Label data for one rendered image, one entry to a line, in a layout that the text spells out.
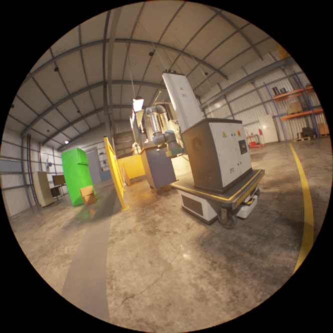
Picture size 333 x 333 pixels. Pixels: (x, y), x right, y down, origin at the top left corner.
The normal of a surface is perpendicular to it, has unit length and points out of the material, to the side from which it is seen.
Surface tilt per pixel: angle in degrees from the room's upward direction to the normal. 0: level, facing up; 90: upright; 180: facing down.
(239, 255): 0
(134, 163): 90
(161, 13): 169
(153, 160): 90
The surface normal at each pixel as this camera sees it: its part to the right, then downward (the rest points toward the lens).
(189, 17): 0.08, 1.00
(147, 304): -0.25, -0.96
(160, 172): 0.34, -0.02
